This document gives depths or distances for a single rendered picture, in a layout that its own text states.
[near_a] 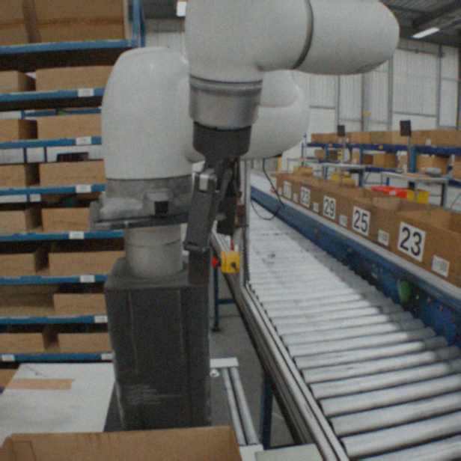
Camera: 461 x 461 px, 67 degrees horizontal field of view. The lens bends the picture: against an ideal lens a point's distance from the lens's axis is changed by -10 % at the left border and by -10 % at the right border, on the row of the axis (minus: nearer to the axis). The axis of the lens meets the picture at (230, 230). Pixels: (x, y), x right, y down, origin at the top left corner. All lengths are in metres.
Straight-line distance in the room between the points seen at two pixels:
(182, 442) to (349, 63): 0.63
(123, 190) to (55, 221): 1.17
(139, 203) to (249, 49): 0.31
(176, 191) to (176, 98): 0.15
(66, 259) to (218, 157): 1.40
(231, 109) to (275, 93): 0.26
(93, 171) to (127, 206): 1.10
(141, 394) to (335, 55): 0.64
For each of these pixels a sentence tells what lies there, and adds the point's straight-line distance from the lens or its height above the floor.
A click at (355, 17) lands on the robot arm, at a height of 1.46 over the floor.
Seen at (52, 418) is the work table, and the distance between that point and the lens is 0.92.
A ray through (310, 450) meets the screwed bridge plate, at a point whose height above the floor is 0.75.
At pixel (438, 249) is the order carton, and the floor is 0.98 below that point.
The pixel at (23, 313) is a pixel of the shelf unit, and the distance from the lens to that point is 2.00.
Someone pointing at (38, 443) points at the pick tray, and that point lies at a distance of 0.74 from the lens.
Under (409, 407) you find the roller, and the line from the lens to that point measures 0.95.
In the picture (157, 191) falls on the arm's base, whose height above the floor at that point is 1.23.
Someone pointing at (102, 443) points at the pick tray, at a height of 0.83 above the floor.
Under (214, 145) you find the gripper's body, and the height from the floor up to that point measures 1.30.
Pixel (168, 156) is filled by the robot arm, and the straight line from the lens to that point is 0.62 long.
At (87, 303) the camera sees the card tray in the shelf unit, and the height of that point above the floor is 0.59.
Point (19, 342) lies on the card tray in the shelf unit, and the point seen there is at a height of 0.39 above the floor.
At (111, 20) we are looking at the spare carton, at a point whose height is 1.86.
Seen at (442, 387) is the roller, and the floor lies 0.74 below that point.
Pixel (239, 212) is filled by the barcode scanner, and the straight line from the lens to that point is 1.37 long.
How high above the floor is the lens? 1.30
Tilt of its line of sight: 13 degrees down
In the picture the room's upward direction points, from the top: straight up
